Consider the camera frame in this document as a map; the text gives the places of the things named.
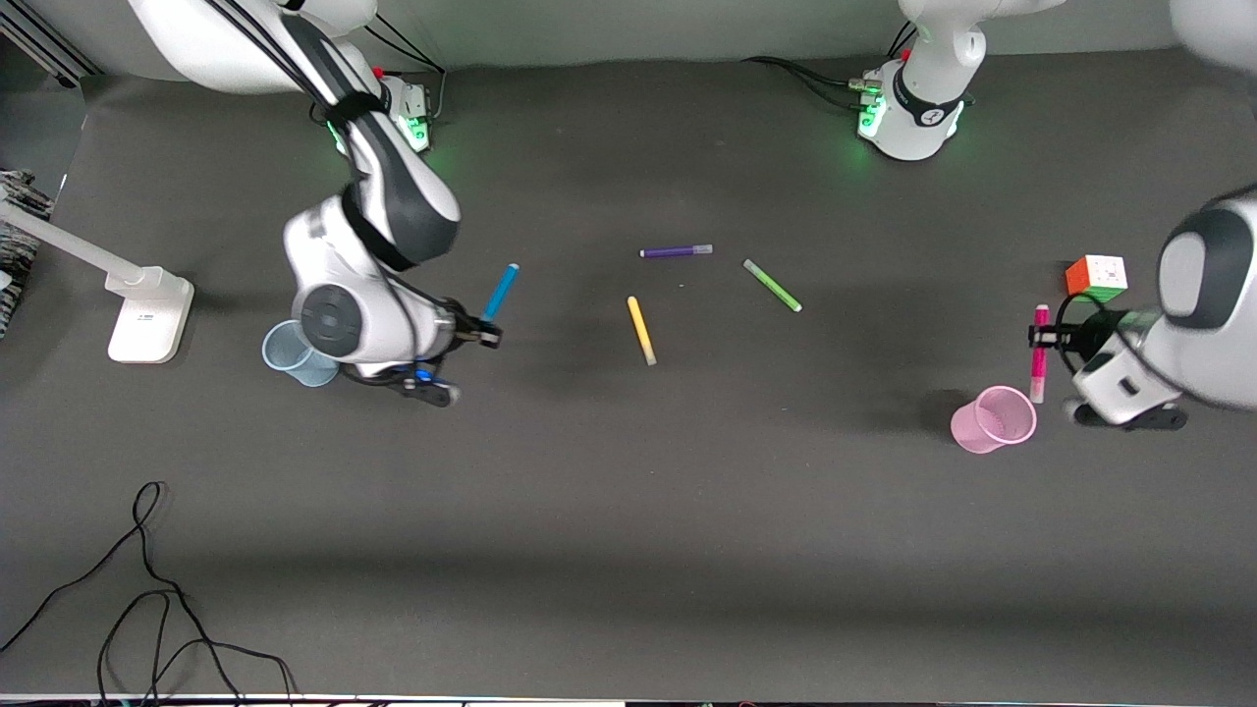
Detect pink marker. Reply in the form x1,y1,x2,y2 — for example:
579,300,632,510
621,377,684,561
1029,303,1051,405

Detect blue marker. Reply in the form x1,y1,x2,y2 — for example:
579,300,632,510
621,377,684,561
481,262,520,325

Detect colourful puzzle cube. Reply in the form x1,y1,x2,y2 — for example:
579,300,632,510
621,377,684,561
1066,254,1129,303

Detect pink plastic cup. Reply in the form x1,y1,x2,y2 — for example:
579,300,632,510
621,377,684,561
950,385,1038,456

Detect blue plastic cup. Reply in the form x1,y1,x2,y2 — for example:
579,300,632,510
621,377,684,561
261,319,342,388

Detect yellow marker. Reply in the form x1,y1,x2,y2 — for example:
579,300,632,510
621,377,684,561
627,296,658,367

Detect green marker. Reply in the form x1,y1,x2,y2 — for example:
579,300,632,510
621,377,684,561
742,258,804,314

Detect grey textured object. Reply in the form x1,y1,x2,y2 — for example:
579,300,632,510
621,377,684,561
0,169,52,340

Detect black right arm base cable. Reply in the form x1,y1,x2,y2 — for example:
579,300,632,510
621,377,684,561
363,20,448,124

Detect black arm base cable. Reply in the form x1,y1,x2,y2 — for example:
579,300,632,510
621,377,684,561
363,20,448,124
741,56,875,111

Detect black left arm base cable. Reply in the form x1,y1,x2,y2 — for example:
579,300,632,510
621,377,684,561
741,56,875,111

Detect loose thin black cable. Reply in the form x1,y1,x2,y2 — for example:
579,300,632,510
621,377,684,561
0,480,299,707

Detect metal frame rail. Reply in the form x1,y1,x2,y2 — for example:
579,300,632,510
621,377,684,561
0,8,104,89

